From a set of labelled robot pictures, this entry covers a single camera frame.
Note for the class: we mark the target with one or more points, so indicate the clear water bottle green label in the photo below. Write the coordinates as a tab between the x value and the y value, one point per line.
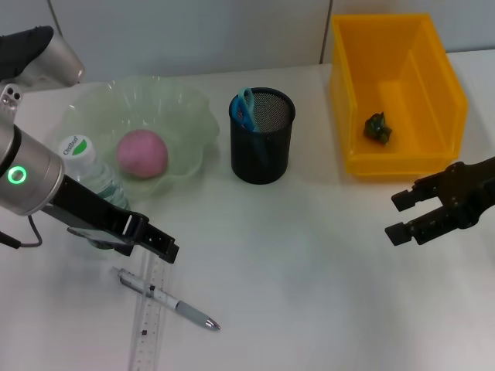
77	148

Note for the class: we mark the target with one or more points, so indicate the clear plastic ruler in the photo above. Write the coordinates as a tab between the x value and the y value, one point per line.
149	340

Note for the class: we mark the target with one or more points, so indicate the black mesh pen cup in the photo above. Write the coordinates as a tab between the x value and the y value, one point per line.
261	158

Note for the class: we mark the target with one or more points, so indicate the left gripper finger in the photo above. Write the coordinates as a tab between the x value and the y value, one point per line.
158	241

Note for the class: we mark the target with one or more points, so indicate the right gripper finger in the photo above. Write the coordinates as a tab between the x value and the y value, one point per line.
396	234
402	201

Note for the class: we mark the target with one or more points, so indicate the green plastic wrapper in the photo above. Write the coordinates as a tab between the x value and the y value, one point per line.
378	128

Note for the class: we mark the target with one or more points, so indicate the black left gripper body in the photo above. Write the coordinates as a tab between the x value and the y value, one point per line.
89	208

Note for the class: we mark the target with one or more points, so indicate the grey silver ballpoint pen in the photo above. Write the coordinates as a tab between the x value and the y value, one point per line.
193	314

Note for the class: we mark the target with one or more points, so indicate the silver black wrist camera box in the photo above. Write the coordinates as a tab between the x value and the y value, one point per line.
58	58

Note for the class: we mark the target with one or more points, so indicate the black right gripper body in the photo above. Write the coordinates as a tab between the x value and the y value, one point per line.
472	189

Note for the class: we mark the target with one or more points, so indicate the blue scissors with sheath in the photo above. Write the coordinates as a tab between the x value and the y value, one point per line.
252	124

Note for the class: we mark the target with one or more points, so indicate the pale green glass fruit plate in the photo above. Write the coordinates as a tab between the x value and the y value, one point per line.
174	108

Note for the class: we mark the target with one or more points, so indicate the pink peach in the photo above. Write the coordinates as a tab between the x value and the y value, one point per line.
142	154

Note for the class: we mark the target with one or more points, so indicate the yellow plastic bin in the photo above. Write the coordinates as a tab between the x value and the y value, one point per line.
421	96

